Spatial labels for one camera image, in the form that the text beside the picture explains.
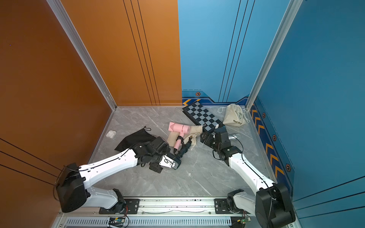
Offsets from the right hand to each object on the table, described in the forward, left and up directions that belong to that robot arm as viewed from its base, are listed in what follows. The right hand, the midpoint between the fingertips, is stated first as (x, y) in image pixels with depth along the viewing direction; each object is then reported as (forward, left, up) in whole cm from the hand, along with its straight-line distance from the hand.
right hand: (205, 137), depth 85 cm
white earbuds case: (+10, +66, -12) cm, 68 cm away
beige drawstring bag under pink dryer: (+8, +22, -12) cm, 26 cm away
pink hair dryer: (+11, +15, -7) cm, 20 cm away
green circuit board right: (-40, -18, -14) cm, 46 cm away
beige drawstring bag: (+24, -24, -8) cm, 35 cm away
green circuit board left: (-41, +46, -16) cm, 63 cm away
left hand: (-9, +23, -4) cm, 25 cm away
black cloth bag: (+6, +44, -9) cm, 45 cm away
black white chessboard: (+29, +1, -10) cm, 31 cm away
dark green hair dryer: (-9, +17, -10) cm, 22 cm away
